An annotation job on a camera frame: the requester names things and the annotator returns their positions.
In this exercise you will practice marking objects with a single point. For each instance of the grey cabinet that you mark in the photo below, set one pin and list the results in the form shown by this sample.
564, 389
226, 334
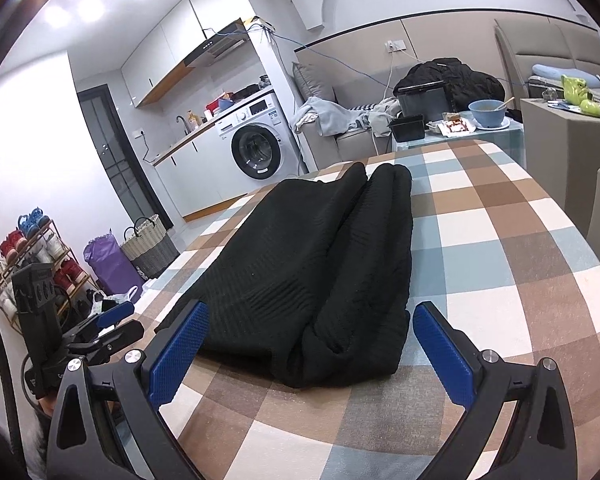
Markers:
565, 150

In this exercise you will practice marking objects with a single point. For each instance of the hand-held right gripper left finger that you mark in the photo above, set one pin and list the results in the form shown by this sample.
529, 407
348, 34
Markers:
180, 355

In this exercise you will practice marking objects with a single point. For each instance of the pale grey garment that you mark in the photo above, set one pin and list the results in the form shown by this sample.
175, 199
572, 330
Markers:
382, 117

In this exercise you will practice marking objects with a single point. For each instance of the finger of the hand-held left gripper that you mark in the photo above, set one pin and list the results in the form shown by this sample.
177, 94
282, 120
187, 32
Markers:
125, 334
115, 311

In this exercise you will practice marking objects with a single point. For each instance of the wall socket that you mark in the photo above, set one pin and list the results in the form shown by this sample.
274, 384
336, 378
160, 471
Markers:
396, 46

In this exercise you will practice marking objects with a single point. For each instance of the range hood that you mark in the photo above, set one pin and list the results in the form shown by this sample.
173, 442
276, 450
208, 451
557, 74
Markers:
215, 45

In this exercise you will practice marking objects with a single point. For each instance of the checkered blanket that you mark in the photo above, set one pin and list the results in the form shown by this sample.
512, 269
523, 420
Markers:
480, 260

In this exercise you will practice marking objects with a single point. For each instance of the black jacket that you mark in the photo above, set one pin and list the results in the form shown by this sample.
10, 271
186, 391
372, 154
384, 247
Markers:
460, 80

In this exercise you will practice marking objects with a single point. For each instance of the green plush toy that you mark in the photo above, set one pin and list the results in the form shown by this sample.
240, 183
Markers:
577, 92

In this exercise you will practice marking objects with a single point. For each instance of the black knit sweater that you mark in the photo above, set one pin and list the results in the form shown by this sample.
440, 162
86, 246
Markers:
305, 260

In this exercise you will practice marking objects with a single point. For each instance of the woven laundry basket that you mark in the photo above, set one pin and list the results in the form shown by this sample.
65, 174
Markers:
152, 255

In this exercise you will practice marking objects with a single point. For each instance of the white washing machine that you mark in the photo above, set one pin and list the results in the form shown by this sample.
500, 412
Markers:
252, 155

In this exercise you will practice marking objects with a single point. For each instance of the blue bowl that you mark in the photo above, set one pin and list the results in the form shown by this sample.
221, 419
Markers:
485, 114

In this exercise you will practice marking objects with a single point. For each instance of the small black plastic box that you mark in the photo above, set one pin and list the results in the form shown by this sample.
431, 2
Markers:
407, 129

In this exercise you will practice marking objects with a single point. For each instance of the person's left forearm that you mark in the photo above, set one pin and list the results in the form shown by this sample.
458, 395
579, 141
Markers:
35, 440

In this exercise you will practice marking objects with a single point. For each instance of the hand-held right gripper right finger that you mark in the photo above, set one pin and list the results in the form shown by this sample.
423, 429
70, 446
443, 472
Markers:
442, 350

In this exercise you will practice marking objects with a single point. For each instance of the white wall cabinet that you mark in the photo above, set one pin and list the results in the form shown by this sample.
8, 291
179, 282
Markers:
170, 45

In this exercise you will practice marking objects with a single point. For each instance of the grey sofa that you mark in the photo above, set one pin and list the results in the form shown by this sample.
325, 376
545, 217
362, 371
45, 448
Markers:
312, 82

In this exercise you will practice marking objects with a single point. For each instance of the light blue pillow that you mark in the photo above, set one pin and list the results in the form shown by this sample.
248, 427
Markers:
552, 71

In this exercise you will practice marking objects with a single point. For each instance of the black framed glass door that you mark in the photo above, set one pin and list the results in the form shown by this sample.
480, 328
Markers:
115, 160

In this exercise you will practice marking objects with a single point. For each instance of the wooden shoe rack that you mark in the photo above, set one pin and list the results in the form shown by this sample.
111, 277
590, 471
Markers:
55, 255

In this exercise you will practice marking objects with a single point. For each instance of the beige upholstered headboard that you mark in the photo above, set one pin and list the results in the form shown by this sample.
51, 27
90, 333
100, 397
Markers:
545, 42

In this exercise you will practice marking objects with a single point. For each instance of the purple bag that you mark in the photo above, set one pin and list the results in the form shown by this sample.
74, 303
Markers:
110, 265

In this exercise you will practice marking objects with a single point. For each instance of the kitchen faucet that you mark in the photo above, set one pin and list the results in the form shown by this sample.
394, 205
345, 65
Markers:
182, 124

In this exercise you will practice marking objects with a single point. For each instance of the large black plastic box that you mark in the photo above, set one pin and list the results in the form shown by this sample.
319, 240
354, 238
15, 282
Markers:
422, 100

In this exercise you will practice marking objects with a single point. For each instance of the light grey hoodie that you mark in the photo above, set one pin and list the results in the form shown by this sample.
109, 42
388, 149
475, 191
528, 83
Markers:
330, 115

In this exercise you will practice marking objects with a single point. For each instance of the white plastic bag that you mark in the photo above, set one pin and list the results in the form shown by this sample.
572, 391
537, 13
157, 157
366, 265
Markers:
120, 297

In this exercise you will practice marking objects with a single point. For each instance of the white kitchen base cabinet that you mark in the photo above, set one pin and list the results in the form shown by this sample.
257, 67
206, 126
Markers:
195, 180

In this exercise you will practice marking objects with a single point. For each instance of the snack food tray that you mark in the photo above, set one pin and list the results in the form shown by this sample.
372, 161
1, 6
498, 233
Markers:
455, 125

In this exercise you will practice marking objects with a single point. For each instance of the light blue side table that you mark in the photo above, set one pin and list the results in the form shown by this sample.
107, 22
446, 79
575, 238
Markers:
510, 137

